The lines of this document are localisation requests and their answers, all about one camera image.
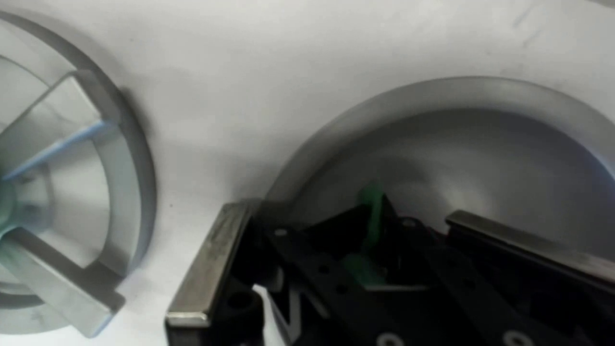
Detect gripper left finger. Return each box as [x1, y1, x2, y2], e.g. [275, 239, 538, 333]
[163, 201, 271, 346]

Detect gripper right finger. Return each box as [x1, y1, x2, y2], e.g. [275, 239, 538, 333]
[444, 210, 615, 346]

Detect grey toy sink bowl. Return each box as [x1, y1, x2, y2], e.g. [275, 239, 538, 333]
[263, 76, 615, 272]

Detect white toy kitchen unit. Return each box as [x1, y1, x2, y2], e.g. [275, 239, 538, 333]
[0, 0, 615, 346]

